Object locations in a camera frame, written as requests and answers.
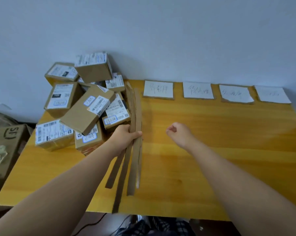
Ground grey plastic sack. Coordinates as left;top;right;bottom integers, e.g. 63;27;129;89
0;109;19;129

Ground wide brown cardboard strip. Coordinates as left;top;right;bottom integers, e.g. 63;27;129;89
127;88;142;196

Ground long brown cardboard strip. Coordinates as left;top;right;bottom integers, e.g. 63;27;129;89
112;87;137;214

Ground person's left hand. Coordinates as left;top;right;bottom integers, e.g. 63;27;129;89
108;124;143;157

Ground large open cardboard box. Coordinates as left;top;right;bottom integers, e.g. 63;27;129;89
0;124;32;180

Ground person's right hand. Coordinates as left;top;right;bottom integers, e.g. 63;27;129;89
166;122;197;150

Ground white handwritten label on cardboard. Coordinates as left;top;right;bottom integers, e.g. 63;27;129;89
219;84;255;104
254;85;292;104
143;80;175;100
183;81;215;100

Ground person's left forearm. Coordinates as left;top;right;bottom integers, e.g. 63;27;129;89
0;142;119;236

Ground pile of labelled cardboard parcels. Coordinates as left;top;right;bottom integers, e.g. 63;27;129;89
35;51;132;156

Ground black cable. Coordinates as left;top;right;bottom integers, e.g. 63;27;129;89
72;213;107;236

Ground person's right forearm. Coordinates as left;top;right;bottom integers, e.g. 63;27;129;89
187;139;296;236

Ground person's plaid trousers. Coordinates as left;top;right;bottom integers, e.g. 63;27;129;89
115;216;196;236

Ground thin brown cardboard strip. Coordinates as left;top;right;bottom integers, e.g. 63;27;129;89
137;120;143;189

